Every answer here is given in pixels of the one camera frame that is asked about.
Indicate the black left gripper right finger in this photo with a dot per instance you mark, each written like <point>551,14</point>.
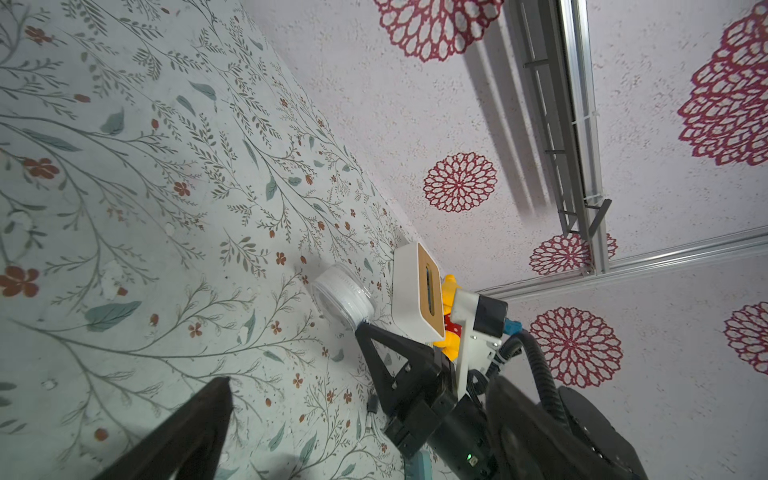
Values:
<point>529,444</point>

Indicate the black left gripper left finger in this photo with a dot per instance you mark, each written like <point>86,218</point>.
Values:
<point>187,445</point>

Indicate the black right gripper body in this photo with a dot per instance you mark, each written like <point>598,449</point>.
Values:
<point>427,413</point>

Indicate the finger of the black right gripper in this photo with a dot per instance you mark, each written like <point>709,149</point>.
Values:
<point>401,369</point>

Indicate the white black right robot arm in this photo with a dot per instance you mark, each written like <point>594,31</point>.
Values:
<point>566,405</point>

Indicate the yellow plush bear toy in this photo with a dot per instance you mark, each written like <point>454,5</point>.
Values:
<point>450,345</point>

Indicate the teal charger plug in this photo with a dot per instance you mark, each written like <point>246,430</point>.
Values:
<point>418,467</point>

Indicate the white wooden-top tissue box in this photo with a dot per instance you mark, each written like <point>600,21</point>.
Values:
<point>417,304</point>

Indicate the blue toy block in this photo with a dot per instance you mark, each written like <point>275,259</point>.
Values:
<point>512,327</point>

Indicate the grey wall shelf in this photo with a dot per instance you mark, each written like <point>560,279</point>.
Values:
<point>554,52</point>

